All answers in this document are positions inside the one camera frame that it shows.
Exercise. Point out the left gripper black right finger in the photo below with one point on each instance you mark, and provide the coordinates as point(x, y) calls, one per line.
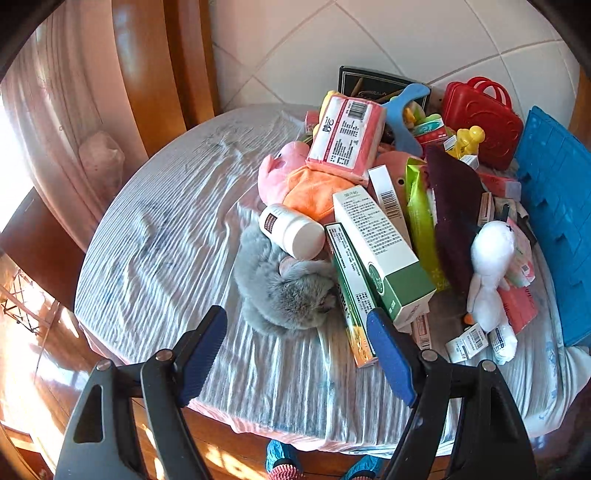
point(491, 440)

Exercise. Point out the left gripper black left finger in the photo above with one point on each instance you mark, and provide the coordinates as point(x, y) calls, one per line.
point(102, 441)

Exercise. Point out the green and white box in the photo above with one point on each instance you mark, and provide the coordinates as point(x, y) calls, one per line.
point(403, 285)

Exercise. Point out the white rabbit plush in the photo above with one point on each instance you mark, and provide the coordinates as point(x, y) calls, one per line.
point(492, 252)

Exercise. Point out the yellow duck snowball tongs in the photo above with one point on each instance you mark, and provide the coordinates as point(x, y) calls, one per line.
point(465, 142)

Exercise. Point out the pink tissue pack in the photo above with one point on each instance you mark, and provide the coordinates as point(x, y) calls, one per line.
point(345, 141)

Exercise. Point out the striped white tablecloth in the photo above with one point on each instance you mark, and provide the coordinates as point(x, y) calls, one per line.
point(163, 254)

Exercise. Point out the green white toothpaste box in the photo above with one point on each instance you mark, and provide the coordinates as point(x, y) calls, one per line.
point(356, 296)

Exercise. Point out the grey plush toy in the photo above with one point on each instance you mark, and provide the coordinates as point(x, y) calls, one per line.
point(282, 296)

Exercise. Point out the lime green packet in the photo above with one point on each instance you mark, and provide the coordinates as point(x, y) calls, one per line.
point(421, 222)

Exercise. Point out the white pill bottle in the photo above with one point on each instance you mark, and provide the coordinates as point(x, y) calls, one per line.
point(296, 234)

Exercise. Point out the dark maroon pouch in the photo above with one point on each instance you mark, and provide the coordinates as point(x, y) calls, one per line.
point(457, 191)

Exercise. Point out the narrow white barcode box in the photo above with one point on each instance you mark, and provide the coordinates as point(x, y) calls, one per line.
point(387, 198)

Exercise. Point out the blue plastic storage crate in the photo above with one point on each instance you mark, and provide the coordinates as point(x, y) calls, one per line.
point(554, 170)

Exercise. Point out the pink flamingo plush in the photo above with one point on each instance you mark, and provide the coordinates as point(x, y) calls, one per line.
point(273, 171)

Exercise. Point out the orange cloth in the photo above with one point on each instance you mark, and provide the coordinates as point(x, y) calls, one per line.
point(310, 193)

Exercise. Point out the red toy suitcase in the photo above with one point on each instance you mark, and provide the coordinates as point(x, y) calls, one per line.
point(485, 103)

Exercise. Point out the black and gold box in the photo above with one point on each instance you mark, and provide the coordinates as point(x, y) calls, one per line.
point(374, 85)

